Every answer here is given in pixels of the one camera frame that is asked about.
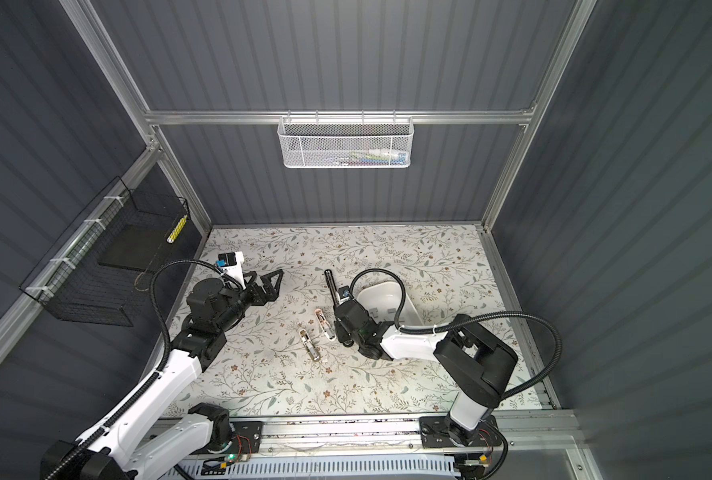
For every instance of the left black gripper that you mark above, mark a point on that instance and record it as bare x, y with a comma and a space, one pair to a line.
259, 299

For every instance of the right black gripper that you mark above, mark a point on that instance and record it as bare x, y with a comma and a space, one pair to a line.
340, 329

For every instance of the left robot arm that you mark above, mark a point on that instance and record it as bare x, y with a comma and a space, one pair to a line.
217, 305

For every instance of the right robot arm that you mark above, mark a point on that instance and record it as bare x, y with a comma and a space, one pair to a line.
479, 363

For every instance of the white plastic tray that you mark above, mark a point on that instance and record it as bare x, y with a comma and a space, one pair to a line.
382, 300

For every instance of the yellow marker pen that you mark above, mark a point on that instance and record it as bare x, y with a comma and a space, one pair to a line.
177, 229

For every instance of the black foam pad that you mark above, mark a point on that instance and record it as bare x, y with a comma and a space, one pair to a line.
137, 248

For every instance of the white vent strip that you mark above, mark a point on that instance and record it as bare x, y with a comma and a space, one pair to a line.
333, 467

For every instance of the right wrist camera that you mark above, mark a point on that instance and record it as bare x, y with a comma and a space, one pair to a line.
343, 294

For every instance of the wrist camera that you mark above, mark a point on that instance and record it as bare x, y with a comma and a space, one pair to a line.
231, 266
343, 294

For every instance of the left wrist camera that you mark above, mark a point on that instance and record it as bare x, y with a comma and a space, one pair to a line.
231, 266

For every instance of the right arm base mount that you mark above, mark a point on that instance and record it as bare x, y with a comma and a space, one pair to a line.
438, 431

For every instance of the white wire wall basket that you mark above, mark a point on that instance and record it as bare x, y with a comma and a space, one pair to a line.
360, 145

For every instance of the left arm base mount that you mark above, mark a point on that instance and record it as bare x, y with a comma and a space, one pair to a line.
245, 439

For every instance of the black wire side basket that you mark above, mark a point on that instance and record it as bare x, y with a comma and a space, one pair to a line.
101, 274

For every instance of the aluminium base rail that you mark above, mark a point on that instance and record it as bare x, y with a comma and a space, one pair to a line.
364, 434

